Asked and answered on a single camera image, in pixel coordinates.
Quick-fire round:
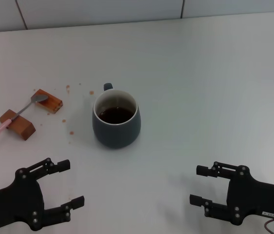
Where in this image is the pink handled metal spoon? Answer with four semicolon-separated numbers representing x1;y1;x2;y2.
0;94;49;142

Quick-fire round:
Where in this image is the orange stained wooden block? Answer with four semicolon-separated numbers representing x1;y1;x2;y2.
33;88;64;115

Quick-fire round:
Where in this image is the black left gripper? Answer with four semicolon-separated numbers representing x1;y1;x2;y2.
0;157;86;234

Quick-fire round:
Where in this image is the dark grey ceramic cup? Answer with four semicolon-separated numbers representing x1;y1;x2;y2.
92;82;142;149

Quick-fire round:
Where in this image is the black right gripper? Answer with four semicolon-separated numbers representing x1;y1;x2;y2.
189;161;274;225

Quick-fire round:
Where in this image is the plain brown wooden block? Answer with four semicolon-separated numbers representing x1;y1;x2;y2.
0;109;37;141

